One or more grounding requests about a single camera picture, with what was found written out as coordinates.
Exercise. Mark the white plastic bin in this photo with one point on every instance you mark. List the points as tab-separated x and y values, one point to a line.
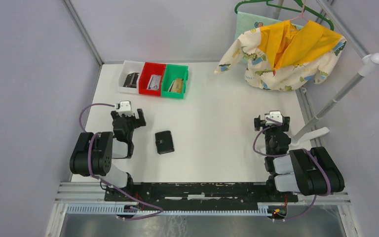
129	67

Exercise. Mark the green clothes hanger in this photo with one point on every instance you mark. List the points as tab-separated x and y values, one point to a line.
300	3

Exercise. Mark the pink clothes hanger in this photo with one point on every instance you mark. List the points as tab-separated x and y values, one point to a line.
299	14

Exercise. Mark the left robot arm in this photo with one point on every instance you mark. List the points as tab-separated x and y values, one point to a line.
93	154

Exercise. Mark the yellow cream children's jacket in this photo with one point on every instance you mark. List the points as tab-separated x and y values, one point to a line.
283	57

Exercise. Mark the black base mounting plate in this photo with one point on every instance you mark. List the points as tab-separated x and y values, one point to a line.
242	196

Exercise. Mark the light green towel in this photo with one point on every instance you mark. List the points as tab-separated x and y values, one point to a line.
248	23

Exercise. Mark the cards in green bin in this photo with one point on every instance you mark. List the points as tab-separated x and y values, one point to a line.
176	85

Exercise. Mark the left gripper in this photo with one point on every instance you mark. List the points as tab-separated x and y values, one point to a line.
138	122

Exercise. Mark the green plastic bin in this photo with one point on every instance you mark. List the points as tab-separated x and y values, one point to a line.
172	72

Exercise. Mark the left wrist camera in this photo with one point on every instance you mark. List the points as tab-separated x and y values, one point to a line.
124	108

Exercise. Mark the red plastic bin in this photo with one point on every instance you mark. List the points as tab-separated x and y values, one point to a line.
148	70

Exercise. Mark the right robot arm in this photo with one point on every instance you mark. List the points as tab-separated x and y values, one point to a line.
302	171

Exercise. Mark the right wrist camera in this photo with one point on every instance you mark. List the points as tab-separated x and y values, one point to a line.
274	118

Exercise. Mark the black leather card holder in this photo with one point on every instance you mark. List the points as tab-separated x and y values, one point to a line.
164	142

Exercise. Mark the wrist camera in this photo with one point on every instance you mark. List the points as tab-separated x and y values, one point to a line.
124	108
274	118

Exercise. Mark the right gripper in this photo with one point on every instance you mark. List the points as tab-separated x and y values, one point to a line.
258	123

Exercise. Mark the cards in red bin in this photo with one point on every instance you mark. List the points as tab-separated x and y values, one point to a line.
154	82

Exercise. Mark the white clothes rack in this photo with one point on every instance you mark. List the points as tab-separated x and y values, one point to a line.
348	103

